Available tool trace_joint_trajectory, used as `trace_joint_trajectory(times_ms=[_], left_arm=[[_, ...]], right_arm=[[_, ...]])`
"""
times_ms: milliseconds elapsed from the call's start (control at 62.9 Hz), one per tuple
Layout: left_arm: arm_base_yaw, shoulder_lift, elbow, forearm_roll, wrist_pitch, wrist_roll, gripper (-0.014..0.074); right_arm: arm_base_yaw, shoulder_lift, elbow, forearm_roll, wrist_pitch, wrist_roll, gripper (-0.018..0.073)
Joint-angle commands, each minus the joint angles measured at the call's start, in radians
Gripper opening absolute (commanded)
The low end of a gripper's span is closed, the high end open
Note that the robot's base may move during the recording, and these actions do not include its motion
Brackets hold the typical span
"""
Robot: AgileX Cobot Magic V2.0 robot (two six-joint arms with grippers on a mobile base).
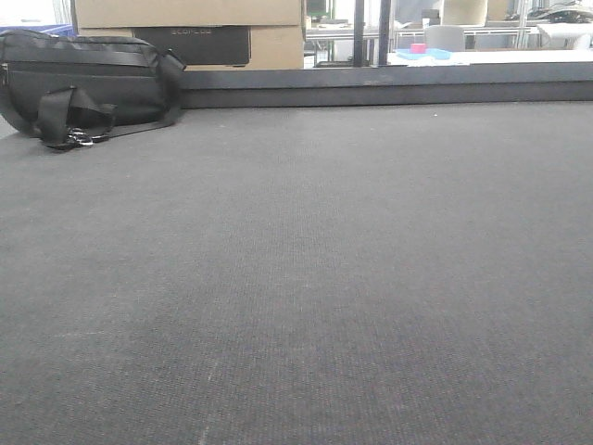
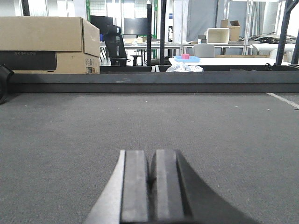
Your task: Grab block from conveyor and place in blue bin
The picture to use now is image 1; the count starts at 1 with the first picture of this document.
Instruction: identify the black fabric shoulder bag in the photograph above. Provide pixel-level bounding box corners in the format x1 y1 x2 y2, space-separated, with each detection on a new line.
1 29 185 151

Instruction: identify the pink block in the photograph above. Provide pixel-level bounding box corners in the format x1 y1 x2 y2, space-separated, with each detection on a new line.
410 43 427 54

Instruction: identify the lower cardboard box black print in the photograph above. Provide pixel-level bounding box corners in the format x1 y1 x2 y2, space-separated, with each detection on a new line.
79 25 304 70

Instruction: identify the shallow blue tray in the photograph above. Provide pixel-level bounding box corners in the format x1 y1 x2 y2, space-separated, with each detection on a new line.
395 48 452 60

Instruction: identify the white table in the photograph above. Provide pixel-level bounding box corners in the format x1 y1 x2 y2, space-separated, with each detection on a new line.
387 49 592 67

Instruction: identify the upper cardboard box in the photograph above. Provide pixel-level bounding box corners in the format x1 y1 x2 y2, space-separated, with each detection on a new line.
74 0 304 29

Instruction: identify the blue crate behind bag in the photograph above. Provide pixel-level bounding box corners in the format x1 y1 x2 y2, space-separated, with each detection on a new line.
1 24 77 37

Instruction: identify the left black vertical post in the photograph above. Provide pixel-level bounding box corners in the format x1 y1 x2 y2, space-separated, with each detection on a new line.
352 0 366 68

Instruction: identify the black vertical post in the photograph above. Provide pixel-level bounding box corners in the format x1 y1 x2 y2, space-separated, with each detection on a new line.
377 0 393 67
352 0 366 68

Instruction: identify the right black vertical post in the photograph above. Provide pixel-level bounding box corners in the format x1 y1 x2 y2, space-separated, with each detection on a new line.
377 0 393 67

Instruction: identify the dark conveyor side rail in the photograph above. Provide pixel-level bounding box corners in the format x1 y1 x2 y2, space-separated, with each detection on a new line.
181 62 592 109

